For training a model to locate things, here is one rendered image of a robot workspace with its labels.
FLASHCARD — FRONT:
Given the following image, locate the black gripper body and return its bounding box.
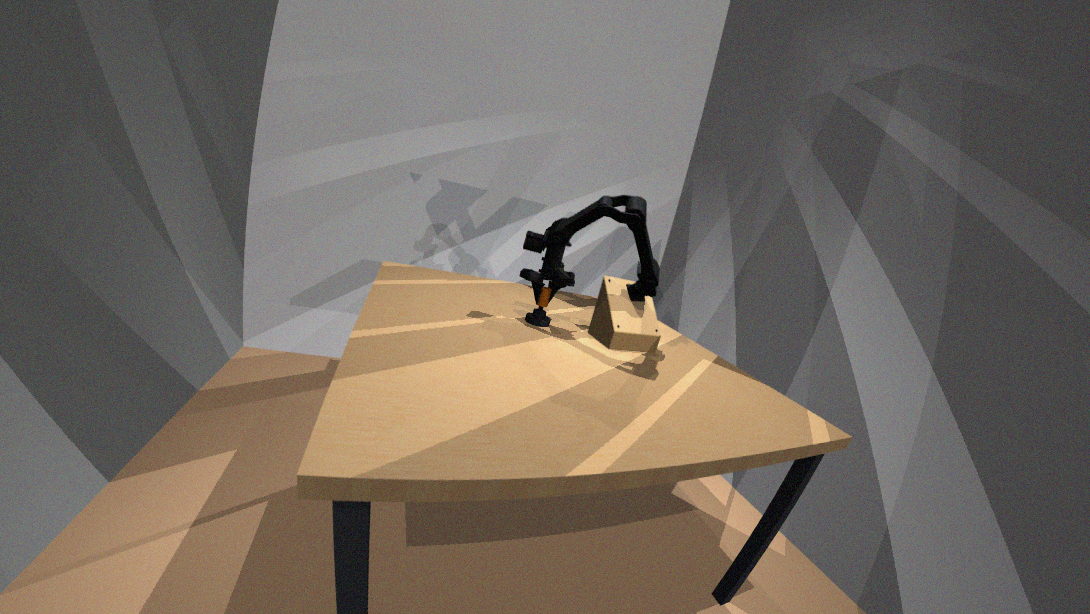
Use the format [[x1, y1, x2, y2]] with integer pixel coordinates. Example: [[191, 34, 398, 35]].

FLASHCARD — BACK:
[[520, 255, 576, 287]]

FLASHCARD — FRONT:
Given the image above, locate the orange knob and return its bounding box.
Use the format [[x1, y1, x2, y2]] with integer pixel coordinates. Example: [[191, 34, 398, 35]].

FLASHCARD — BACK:
[[536, 286, 552, 308]]

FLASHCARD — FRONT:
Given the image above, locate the black round pedestal with shaft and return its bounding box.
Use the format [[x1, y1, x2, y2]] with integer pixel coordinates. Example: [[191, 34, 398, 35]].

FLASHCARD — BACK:
[[525, 306, 552, 327]]

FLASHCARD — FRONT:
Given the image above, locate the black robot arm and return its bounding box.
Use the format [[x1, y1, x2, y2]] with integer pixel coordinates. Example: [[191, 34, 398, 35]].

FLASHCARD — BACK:
[[523, 195, 661, 302]]

